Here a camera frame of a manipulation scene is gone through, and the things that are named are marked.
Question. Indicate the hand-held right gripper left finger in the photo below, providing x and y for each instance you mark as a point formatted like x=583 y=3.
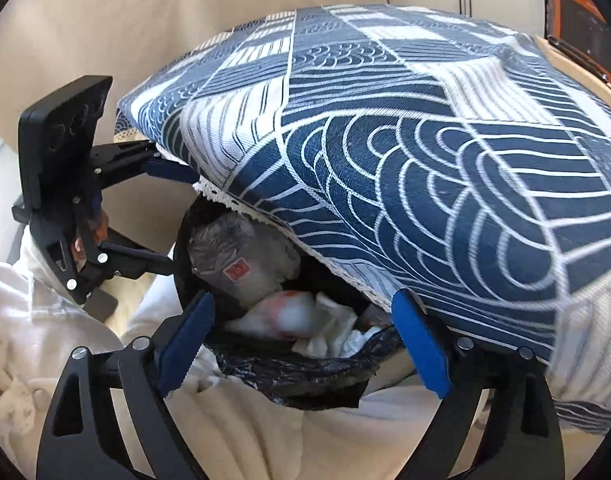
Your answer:
x=185 y=341

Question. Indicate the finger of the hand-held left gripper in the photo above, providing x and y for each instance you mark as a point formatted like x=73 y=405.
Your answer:
x=170 y=170
x=145 y=263

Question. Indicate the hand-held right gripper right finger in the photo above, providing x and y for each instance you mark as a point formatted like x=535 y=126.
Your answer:
x=420 y=346

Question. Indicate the clear plastic bag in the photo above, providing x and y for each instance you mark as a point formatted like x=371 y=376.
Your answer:
x=225 y=240

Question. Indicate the white tissue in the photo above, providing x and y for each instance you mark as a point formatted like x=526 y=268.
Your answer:
x=338 y=312
x=335 y=345

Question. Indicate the clear plastic cup red label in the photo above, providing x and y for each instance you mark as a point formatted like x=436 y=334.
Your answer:
x=255 y=280

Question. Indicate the white red plastic wrapper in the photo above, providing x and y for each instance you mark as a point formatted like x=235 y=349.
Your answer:
x=280 y=317

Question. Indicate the blue white patterned pillow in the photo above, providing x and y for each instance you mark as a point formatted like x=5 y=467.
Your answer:
x=385 y=160

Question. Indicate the orange cardboard box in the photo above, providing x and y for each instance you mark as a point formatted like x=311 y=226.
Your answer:
x=585 y=25

